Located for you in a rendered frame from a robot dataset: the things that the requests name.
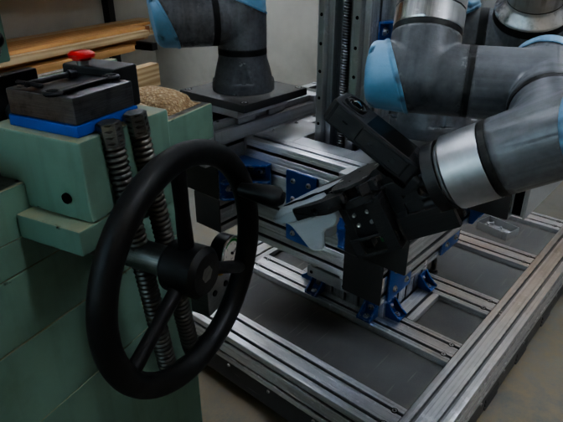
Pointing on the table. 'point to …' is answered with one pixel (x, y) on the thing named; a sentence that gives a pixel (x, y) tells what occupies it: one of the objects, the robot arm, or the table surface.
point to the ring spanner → (79, 85)
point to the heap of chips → (165, 99)
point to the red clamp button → (81, 54)
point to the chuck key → (49, 79)
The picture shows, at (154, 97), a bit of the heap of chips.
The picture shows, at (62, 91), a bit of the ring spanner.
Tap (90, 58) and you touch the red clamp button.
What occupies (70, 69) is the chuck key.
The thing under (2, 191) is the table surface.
